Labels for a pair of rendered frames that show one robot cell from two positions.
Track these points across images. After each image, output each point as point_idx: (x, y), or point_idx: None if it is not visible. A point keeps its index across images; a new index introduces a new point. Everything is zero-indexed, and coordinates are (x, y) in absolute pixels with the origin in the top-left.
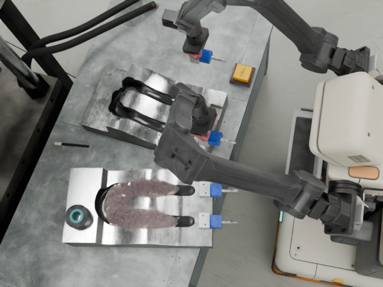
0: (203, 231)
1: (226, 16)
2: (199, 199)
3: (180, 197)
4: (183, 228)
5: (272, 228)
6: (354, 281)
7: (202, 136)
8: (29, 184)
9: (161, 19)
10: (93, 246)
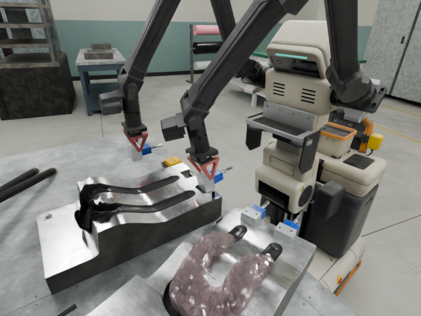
0: (294, 243)
1: (124, 153)
2: (255, 227)
3: (242, 239)
4: (280, 257)
5: None
6: (343, 267)
7: (214, 160)
8: None
9: (68, 176)
10: None
